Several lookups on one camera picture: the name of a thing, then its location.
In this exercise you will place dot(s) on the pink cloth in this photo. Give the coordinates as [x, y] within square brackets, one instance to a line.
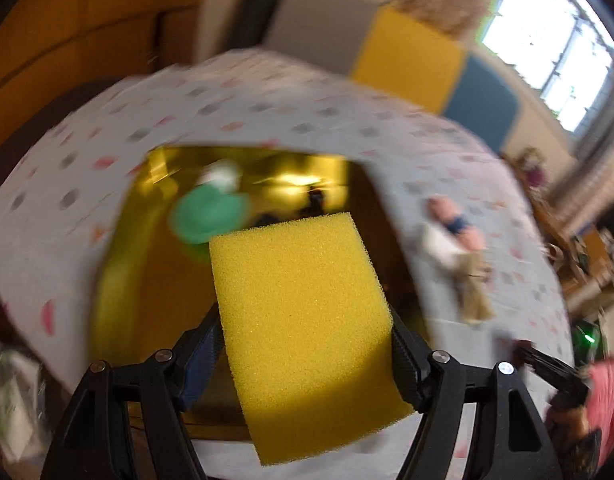
[607, 405]

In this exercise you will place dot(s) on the patterned white tablecloth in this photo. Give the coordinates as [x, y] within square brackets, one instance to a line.
[287, 100]

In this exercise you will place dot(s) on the yellow sponge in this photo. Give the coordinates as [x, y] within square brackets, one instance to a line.
[307, 320]

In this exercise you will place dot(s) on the barred window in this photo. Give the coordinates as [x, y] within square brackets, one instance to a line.
[552, 45]

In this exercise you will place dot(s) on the green and white soft toy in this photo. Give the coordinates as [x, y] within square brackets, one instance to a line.
[207, 210]

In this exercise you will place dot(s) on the wooden side shelf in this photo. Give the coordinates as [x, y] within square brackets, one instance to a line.
[577, 240]

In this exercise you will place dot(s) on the rag doll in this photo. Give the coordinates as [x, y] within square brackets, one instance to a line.
[474, 285]

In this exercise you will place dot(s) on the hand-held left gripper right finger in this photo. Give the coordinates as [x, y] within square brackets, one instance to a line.
[407, 370]

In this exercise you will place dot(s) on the white plastic bag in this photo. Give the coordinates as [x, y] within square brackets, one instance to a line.
[12, 400]

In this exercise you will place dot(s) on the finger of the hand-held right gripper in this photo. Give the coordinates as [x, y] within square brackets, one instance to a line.
[552, 367]

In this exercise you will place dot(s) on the dark grey bench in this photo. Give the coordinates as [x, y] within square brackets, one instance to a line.
[102, 90]

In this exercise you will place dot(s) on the white sponge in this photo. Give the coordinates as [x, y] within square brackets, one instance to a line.
[439, 247]

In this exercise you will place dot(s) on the gold tin box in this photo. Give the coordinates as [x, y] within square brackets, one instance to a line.
[152, 280]

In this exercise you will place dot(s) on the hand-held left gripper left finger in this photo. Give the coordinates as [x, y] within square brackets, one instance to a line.
[202, 360]

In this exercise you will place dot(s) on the wooden wardrobe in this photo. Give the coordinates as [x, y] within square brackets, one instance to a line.
[87, 35]

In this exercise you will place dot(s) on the grey yellow blue headboard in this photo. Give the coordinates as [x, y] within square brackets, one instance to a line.
[412, 60]

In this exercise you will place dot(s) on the black rolled mat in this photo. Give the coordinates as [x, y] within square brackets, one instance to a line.
[259, 5]

